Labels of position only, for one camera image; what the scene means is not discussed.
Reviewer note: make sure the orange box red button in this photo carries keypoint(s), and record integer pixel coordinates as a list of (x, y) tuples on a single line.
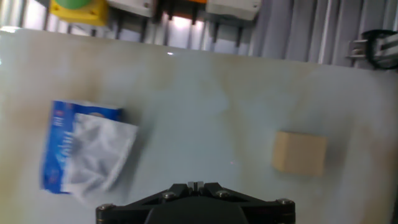
[(196, 1)]

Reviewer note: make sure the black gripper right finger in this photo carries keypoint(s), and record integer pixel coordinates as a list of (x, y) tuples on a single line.
[(258, 207)]

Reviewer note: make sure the light wooden block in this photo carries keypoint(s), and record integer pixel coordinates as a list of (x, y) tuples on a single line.
[(300, 154)]

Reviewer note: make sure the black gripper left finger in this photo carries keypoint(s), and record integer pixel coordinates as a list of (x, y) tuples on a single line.
[(140, 205)]

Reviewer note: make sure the blue tissue pack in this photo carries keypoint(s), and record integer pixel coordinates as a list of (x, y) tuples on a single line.
[(87, 149)]

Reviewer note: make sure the grey box red button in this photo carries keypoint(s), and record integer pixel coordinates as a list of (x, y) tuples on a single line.
[(133, 6), (233, 9)]

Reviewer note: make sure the yellow box green button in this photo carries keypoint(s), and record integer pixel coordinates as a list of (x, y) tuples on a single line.
[(81, 14)]

